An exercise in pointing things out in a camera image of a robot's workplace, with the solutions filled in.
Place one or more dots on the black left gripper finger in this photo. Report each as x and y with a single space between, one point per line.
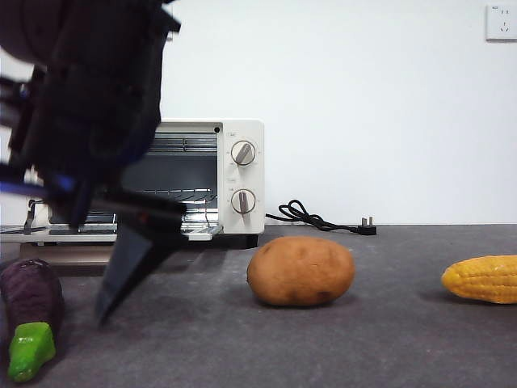
129 266

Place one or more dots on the purple eggplant with green stem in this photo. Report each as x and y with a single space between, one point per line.
32 291

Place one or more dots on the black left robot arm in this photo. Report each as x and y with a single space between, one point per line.
89 89

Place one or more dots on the beige oven knob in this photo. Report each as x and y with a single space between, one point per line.
243 201
244 153

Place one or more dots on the white toaster oven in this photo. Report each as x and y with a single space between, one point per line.
242 178

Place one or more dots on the brown potato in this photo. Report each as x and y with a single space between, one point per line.
301 271

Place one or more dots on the yellow corn cob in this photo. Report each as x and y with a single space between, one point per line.
484 279

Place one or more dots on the white wall socket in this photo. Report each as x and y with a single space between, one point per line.
502 22

